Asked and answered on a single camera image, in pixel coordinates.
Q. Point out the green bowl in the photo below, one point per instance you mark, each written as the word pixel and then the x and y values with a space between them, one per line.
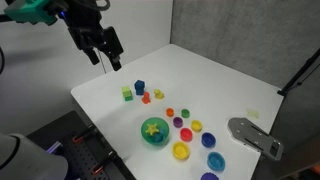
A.
pixel 161 123

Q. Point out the black perforated breadboard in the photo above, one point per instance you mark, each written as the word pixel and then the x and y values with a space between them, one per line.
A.
pixel 82 156

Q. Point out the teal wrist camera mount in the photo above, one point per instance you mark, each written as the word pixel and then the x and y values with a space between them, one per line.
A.
pixel 31 11

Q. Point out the blue toy in bowl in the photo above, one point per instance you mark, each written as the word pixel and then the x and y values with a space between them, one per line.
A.
pixel 159 136

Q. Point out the dark blue cup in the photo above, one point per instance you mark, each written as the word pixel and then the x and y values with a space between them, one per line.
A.
pixel 208 140

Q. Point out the green cube block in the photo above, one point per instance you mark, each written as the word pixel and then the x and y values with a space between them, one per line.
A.
pixel 127 93

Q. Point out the small yellow cup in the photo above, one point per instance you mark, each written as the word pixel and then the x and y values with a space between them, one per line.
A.
pixel 196 125

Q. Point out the small orange cup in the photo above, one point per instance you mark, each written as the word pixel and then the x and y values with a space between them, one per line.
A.
pixel 169 112

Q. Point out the orange toy figure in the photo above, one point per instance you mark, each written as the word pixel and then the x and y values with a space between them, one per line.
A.
pixel 146 98

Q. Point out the lower black orange clamp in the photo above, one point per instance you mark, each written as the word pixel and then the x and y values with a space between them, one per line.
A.
pixel 99 166

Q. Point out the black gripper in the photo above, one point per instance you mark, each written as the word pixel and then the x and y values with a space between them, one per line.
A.
pixel 83 20

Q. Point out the upper black orange clamp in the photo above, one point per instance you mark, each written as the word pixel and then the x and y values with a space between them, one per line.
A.
pixel 83 134

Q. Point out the small purple cup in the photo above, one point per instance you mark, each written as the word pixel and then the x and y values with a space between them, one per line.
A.
pixel 177 122

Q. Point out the yellow duck toy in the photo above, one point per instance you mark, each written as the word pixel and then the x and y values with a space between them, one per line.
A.
pixel 158 94

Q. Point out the light blue cup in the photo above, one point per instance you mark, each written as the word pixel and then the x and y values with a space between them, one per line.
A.
pixel 215 161

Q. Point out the black orange clamp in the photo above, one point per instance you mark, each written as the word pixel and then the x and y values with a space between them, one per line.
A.
pixel 83 134
pixel 99 166

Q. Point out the purple scalloped cup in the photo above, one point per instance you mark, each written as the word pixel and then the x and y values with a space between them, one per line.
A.
pixel 209 176

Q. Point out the yellow star toy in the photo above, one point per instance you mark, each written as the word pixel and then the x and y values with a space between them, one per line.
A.
pixel 152 129

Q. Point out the large yellow cup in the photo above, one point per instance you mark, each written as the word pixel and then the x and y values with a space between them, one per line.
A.
pixel 180 150

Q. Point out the grey metal mounting plate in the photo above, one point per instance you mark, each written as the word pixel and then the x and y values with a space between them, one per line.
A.
pixel 249 134

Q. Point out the red cup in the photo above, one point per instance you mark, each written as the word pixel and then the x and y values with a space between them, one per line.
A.
pixel 186 134

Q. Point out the black tripod leg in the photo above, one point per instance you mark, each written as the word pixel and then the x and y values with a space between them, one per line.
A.
pixel 294 81

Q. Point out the blue hexagon block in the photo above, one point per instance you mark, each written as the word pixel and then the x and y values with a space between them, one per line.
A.
pixel 139 87

